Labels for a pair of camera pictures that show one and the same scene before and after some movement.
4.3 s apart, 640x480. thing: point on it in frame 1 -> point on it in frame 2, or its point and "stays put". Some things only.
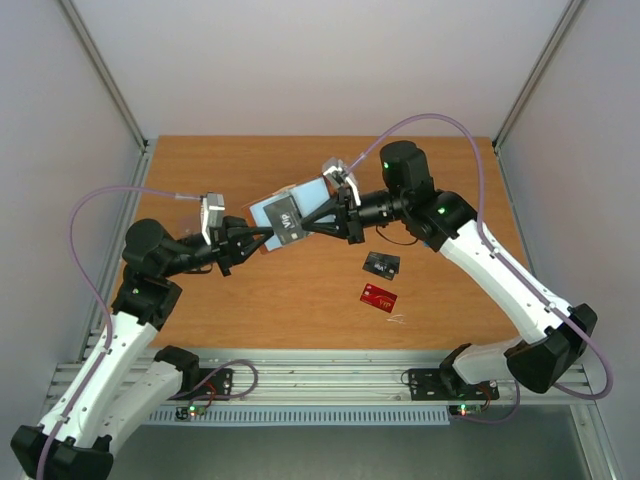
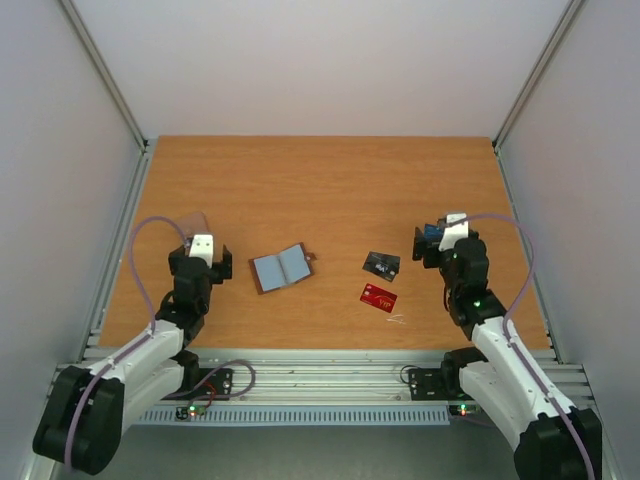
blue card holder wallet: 283,212 -> 275,271
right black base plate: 428,385 stays put
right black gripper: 350,216 -> 419,246
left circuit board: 185,412 stays put
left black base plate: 213,384 stays put
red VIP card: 378,298 stays put
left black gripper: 228,241 -> 224,268
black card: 383,265 stays put
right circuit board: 461,410 stays put
